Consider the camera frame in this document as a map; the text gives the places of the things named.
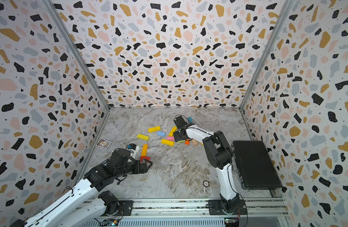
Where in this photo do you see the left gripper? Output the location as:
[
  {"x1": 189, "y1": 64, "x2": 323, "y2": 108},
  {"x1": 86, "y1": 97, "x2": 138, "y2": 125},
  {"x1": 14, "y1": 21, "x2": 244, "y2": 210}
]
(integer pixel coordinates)
[{"x1": 115, "y1": 158, "x2": 154, "y2": 179}]

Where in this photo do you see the red block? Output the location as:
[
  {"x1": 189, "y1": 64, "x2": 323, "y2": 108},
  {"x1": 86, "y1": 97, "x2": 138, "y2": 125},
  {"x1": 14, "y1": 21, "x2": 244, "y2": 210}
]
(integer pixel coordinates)
[{"x1": 140, "y1": 156, "x2": 150, "y2": 162}]

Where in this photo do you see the orange-yellow long block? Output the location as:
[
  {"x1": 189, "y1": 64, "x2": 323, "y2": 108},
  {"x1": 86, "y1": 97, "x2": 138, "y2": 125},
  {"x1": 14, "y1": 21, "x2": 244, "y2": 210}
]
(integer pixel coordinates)
[{"x1": 141, "y1": 144, "x2": 148, "y2": 157}]

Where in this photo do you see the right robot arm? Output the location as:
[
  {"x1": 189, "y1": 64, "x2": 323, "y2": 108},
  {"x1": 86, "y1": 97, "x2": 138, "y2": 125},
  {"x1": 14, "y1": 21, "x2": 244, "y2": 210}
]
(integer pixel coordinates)
[{"x1": 173, "y1": 115, "x2": 240, "y2": 214}]

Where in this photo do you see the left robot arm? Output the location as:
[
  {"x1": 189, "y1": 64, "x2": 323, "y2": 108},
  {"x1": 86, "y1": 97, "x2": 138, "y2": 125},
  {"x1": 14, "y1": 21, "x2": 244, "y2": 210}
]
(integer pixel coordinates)
[{"x1": 11, "y1": 148, "x2": 153, "y2": 227}]

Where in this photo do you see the yellow upright long block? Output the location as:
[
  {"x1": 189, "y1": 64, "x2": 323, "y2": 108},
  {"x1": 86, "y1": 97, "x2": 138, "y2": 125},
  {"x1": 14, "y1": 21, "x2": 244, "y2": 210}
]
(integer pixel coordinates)
[{"x1": 169, "y1": 126, "x2": 177, "y2": 137}]

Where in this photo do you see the light blue block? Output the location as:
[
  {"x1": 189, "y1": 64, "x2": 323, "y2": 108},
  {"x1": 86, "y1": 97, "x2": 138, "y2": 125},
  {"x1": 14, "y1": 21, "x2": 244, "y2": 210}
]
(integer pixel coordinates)
[{"x1": 157, "y1": 131, "x2": 166, "y2": 137}]

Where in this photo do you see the small printed card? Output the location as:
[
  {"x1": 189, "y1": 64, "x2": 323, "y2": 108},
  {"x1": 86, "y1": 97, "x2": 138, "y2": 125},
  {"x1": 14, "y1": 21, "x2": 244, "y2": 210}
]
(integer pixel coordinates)
[{"x1": 96, "y1": 139, "x2": 112, "y2": 149}]

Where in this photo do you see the black carrying case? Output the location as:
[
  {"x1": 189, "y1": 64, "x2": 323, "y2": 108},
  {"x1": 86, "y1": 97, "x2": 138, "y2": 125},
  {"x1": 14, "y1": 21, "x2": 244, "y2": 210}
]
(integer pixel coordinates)
[{"x1": 232, "y1": 141, "x2": 281, "y2": 190}]

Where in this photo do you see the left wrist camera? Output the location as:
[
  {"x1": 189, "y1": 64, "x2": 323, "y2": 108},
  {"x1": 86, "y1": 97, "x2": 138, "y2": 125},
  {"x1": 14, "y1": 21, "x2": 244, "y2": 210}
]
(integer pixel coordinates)
[{"x1": 126, "y1": 143, "x2": 140, "y2": 159}]

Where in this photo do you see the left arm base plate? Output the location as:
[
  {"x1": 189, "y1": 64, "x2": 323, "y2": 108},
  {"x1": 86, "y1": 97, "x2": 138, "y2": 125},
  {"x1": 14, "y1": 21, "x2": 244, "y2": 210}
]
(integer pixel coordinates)
[{"x1": 105, "y1": 200, "x2": 134, "y2": 217}]

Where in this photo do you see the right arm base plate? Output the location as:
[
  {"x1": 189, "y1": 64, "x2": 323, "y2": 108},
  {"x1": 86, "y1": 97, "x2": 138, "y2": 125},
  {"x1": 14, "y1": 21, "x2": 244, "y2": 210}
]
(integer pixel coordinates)
[{"x1": 206, "y1": 199, "x2": 248, "y2": 216}]

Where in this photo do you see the aluminium front rail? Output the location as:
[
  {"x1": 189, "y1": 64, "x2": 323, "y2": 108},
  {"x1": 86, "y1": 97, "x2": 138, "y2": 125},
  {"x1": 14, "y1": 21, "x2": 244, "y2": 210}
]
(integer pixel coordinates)
[{"x1": 74, "y1": 198, "x2": 291, "y2": 227}]

